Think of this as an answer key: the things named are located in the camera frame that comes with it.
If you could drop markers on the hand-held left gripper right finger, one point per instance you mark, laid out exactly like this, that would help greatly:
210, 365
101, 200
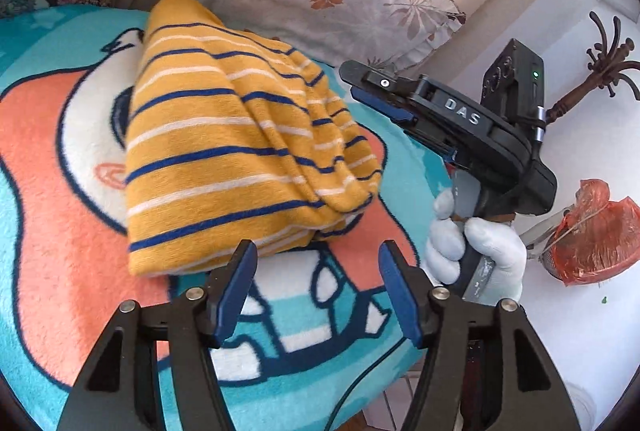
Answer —
397, 296

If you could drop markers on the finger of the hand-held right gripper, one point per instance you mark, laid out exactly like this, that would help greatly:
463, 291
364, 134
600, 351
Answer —
385, 105
370, 78

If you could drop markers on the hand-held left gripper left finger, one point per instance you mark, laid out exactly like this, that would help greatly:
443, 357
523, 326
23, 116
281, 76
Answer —
235, 286

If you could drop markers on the yellow striped knit sweater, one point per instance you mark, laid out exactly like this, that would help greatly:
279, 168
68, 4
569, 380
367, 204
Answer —
225, 136

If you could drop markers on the person's right hand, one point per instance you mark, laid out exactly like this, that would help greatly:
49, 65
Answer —
505, 251

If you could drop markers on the metal mesh basket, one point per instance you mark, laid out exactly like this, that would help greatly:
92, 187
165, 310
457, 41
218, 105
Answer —
542, 236

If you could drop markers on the brown wooden coat rack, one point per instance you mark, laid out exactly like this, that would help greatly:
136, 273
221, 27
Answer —
600, 71

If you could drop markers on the red plastic bag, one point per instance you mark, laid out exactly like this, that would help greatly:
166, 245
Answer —
600, 236

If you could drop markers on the teal cartoon print blanket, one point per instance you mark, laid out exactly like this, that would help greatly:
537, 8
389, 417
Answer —
50, 211

